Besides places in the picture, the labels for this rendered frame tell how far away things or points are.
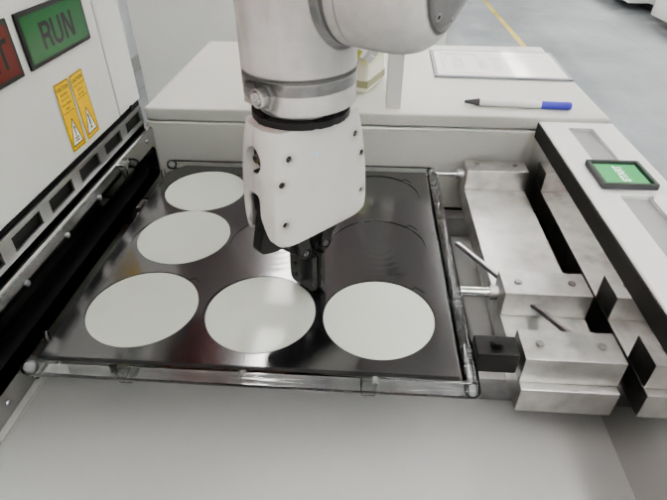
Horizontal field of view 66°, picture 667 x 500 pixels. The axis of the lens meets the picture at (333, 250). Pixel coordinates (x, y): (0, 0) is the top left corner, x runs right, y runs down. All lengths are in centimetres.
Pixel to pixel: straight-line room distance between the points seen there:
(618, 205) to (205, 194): 46
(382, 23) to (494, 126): 45
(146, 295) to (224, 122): 31
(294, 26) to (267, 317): 25
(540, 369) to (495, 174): 32
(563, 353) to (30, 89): 52
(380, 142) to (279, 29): 40
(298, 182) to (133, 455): 27
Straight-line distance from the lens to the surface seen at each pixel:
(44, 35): 58
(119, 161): 67
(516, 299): 51
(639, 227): 54
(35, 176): 55
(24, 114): 55
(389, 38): 31
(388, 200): 63
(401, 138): 72
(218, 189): 66
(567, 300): 52
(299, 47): 35
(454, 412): 51
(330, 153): 40
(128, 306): 51
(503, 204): 69
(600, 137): 72
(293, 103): 36
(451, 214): 71
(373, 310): 47
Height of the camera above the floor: 122
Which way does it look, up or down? 36 degrees down
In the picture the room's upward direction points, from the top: straight up
